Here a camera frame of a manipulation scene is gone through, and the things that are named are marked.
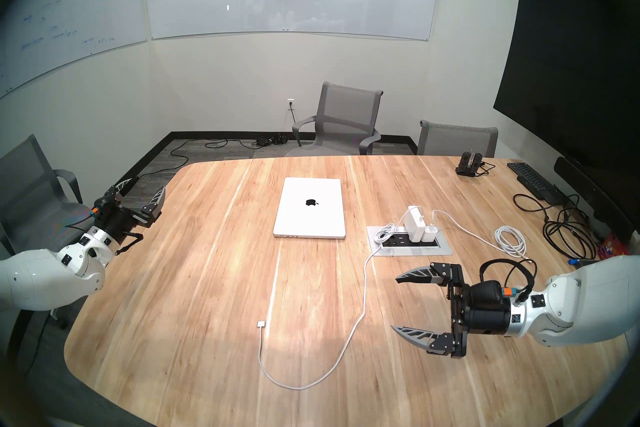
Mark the large white power adapter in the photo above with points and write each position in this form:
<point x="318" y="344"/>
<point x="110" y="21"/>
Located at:
<point x="415" y="223"/>

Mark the silver table outlet box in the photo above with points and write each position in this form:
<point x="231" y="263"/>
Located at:
<point x="435" y="250"/>

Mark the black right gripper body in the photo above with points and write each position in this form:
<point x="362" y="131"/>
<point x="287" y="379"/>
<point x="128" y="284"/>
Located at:
<point x="482" y="318"/>

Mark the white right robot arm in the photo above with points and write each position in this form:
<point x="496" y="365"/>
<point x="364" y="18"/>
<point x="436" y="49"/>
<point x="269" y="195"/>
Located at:
<point x="585" y="301"/>

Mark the grey mesh office chair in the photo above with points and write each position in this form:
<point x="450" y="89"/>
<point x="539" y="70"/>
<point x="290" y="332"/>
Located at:
<point x="457" y="141"/>

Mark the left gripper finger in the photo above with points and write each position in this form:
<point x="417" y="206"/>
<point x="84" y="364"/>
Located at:
<point x="155" y="205"/>
<point x="125" y="184"/>

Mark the small grey device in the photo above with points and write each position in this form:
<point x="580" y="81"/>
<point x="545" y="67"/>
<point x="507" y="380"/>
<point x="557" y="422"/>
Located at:
<point x="582" y="262"/>

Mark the black keyboard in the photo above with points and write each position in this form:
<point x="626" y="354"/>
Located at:
<point x="530" y="178"/>

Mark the colourful red snack package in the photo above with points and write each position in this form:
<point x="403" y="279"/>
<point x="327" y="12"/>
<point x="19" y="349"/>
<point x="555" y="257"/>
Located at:
<point x="614" y="245"/>

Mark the black charging dock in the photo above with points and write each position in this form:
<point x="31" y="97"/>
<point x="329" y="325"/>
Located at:
<point x="469" y="165"/>

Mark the black soundbar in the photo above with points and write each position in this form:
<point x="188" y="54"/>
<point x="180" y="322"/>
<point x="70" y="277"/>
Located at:
<point x="585" y="188"/>

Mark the black wall television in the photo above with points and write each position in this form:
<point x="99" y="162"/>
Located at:
<point x="565" y="61"/>

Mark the grey mesh chair with armrests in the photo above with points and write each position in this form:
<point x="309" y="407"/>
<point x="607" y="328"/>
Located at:
<point x="347" y="108"/>

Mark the dark grey office chair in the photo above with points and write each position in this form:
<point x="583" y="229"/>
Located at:
<point x="25" y="186"/>

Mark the glass whiteboard with writing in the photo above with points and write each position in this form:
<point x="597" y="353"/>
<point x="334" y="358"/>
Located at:
<point x="70" y="1"/>

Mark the silver MacBook laptop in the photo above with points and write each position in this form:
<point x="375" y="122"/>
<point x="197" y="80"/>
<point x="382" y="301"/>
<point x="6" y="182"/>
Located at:
<point x="310" y="216"/>

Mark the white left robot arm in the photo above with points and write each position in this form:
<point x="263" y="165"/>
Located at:
<point x="35" y="281"/>

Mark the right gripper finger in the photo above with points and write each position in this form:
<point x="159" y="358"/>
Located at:
<point x="435" y="343"/>
<point x="440" y="274"/>

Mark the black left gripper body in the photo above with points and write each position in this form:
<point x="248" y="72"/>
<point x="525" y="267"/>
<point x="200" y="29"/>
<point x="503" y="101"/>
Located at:
<point x="117" y="222"/>

